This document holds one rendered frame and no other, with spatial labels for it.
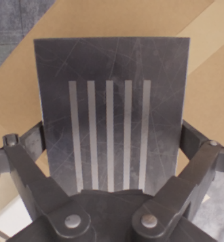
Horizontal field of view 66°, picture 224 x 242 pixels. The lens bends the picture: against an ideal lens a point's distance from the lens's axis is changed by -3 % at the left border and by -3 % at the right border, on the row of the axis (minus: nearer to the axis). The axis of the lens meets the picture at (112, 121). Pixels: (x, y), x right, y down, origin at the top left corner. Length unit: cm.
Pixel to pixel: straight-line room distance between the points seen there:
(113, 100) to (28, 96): 15
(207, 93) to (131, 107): 14
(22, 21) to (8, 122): 103
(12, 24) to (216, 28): 117
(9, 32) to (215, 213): 203
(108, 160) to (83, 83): 8
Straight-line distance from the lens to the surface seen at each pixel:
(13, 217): 81
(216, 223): 193
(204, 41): 27
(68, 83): 16
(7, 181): 81
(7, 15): 133
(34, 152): 17
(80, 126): 16
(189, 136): 17
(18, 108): 28
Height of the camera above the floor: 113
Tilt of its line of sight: 73 degrees down
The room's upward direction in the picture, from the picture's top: 179 degrees counter-clockwise
